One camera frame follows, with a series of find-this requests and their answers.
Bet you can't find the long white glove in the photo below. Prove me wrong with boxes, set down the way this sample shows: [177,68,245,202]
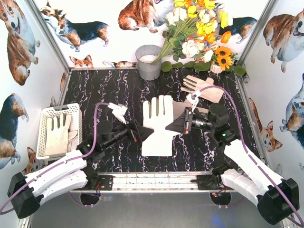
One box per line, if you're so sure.
[45,114,78,156]

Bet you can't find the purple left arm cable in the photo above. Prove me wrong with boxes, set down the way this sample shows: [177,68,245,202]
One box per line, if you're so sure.
[0,102,112,213]

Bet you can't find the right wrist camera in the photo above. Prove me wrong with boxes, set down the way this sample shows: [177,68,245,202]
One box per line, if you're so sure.
[186,90,201,112]

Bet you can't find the grey metal bucket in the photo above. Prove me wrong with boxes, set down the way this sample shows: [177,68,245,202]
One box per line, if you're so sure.
[135,45,162,81]

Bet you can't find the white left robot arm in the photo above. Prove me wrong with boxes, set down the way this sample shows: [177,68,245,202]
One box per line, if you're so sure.
[8,120,154,219]

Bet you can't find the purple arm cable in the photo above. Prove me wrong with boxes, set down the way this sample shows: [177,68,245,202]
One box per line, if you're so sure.
[199,85,304,226]
[0,102,112,213]

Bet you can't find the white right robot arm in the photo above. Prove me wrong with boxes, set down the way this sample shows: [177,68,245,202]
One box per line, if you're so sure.
[166,104,300,225]

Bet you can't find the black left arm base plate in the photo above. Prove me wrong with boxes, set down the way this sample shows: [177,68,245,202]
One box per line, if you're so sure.
[74,167,114,190]

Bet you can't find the aluminium front rail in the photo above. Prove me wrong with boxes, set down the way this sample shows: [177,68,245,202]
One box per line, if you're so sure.
[71,172,228,192]

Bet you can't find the artificial flower bouquet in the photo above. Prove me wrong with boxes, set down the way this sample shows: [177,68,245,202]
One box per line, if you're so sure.
[154,0,233,62]

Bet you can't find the white glove green fingers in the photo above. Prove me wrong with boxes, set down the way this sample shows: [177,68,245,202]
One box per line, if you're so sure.
[173,101,209,120]

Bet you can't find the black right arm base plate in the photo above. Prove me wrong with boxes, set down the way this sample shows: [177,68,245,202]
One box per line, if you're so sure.
[190,164,233,190]

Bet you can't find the sunflower pot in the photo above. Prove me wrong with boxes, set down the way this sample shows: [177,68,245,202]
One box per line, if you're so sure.
[209,46,238,74]

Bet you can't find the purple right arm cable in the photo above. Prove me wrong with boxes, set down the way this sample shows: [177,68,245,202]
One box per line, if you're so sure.
[199,85,304,226]

